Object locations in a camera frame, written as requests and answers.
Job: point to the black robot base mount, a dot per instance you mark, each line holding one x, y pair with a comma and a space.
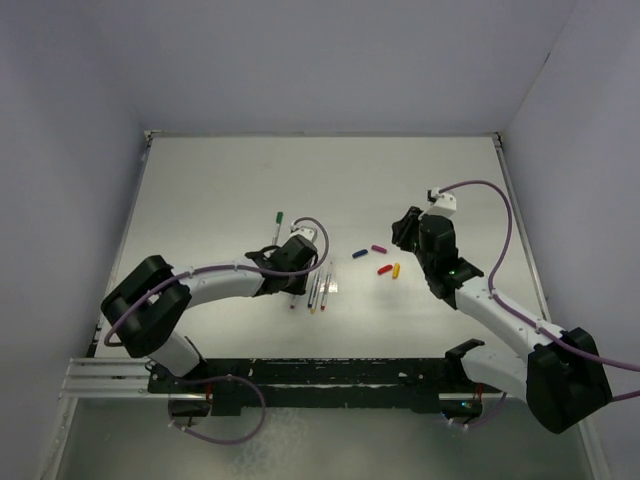
420, 385

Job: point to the yellow whiteboard marker pen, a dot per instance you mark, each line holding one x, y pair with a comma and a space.
318, 291

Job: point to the blue whiteboard marker pen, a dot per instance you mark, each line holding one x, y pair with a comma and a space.
314, 287

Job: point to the blue pen cap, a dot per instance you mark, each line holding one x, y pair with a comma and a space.
360, 253

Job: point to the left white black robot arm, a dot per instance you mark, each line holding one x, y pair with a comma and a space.
145, 308

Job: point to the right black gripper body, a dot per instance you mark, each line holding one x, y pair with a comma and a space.
423, 258

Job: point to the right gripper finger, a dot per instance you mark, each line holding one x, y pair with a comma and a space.
412, 215
403, 233

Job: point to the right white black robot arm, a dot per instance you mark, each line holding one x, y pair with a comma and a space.
552, 370

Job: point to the aluminium frame rail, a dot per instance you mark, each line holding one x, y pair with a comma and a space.
106, 378

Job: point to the green whiteboard marker pen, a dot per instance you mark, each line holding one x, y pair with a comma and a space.
276, 235

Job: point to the red whiteboard marker pen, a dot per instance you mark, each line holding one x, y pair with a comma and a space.
327, 286

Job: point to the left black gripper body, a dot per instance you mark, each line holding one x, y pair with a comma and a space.
295, 285

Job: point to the red pen cap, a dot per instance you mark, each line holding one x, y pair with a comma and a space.
385, 269

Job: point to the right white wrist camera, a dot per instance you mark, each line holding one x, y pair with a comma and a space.
440, 203

